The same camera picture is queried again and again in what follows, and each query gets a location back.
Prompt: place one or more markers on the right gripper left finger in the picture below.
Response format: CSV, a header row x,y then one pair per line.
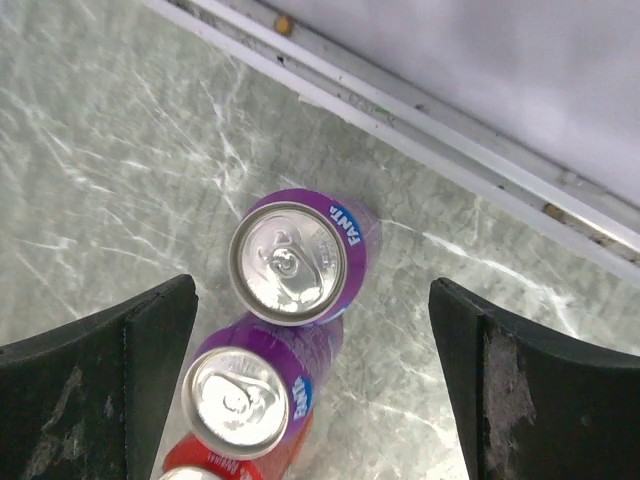
x,y
90,399

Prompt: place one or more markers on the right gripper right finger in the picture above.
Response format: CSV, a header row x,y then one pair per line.
x,y
530,402

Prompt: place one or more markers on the purple Fanta can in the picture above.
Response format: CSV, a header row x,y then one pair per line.
x,y
300,257
253,384

